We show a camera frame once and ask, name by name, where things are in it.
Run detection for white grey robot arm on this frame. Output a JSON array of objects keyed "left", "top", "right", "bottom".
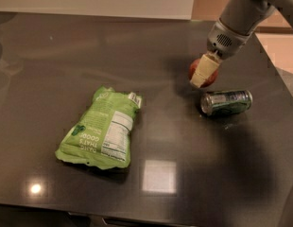
[{"left": 190, "top": 0, "right": 293, "bottom": 88}]

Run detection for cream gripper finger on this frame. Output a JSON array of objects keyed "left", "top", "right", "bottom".
[{"left": 189, "top": 53, "right": 221, "bottom": 89}]

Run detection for green soda can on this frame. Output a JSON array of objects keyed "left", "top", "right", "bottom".
[{"left": 200, "top": 90, "right": 252, "bottom": 116}]

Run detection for green rice chip bag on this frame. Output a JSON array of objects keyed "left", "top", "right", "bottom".
[{"left": 55, "top": 86, "right": 142, "bottom": 170}]

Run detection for red apple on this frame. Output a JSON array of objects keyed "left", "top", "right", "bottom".
[{"left": 188, "top": 58, "right": 219, "bottom": 88}]

